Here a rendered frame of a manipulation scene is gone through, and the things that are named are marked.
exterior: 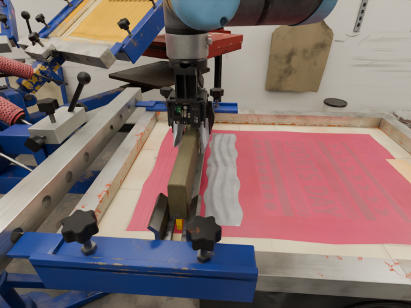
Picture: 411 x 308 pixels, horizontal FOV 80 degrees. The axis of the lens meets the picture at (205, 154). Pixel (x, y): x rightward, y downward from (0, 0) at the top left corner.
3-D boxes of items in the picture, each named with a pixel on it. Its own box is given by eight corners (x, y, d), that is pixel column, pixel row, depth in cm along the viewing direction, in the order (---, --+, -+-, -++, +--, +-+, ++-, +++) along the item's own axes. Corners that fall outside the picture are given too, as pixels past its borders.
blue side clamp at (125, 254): (249, 269, 38) (254, 240, 35) (252, 303, 34) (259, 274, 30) (65, 258, 40) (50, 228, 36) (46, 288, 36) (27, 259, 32)
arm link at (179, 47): (169, 29, 46) (213, 30, 45) (171, 55, 48) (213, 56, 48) (160, 34, 39) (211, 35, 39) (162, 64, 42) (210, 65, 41)
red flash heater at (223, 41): (192, 44, 194) (191, 27, 188) (244, 50, 172) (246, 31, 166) (133, 57, 151) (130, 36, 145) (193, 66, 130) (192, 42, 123)
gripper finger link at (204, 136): (199, 165, 53) (190, 127, 48) (201, 151, 58) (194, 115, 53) (213, 164, 53) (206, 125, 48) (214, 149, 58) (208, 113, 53)
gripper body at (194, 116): (167, 129, 47) (161, 64, 40) (174, 112, 54) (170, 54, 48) (207, 131, 47) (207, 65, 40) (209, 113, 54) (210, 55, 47)
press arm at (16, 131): (87, 143, 62) (82, 126, 59) (75, 156, 57) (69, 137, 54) (22, 141, 63) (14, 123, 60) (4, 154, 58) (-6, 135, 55)
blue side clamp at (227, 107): (236, 121, 85) (237, 102, 82) (236, 128, 81) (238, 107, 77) (151, 119, 87) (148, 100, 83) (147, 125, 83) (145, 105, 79)
